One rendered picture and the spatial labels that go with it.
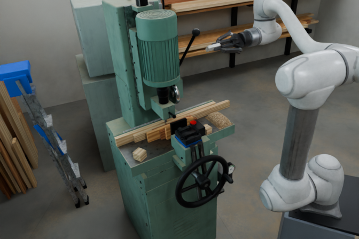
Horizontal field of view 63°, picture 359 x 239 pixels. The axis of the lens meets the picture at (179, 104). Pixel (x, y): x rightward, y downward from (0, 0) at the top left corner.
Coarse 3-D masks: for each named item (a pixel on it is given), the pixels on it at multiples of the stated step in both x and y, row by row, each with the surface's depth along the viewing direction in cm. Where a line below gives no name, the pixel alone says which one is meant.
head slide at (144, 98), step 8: (136, 32) 131; (136, 40) 133; (136, 48) 136; (136, 56) 139; (136, 64) 143; (136, 72) 146; (136, 80) 150; (144, 88) 146; (152, 88) 149; (144, 96) 148; (152, 96) 151; (144, 104) 151
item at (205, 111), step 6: (222, 102) 167; (228, 102) 169; (204, 108) 163; (210, 108) 163; (216, 108) 166; (222, 108) 168; (192, 114) 158; (198, 114) 160; (204, 114) 163; (156, 126) 150; (144, 132) 146; (138, 138) 146; (144, 138) 148
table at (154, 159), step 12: (204, 120) 160; (216, 132) 151; (228, 132) 155; (132, 144) 145; (144, 144) 145; (156, 144) 144; (168, 144) 144; (120, 156) 144; (132, 156) 137; (156, 156) 137; (168, 156) 140; (132, 168) 131; (144, 168) 135; (180, 168) 136
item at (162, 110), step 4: (156, 96) 151; (152, 100) 149; (156, 100) 147; (152, 104) 151; (156, 104) 146; (160, 104) 144; (164, 104) 144; (168, 104) 144; (172, 104) 144; (152, 108) 153; (156, 108) 148; (160, 108) 142; (164, 108) 141; (168, 108) 142; (172, 108) 143; (156, 112) 149; (160, 112) 144; (164, 112) 142; (168, 112) 143; (172, 112) 144; (160, 116) 146; (164, 116) 143; (168, 116) 144
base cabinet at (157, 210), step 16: (112, 144) 183; (128, 176) 167; (192, 176) 156; (208, 176) 163; (128, 192) 184; (144, 192) 145; (160, 192) 148; (192, 192) 162; (128, 208) 204; (144, 208) 156; (160, 208) 153; (176, 208) 160; (192, 208) 168; (208, 208) 177; (144, 224) 170; (160, 224) 159; (176, 224) 167; (192, 224) 175; (208, 224) 185
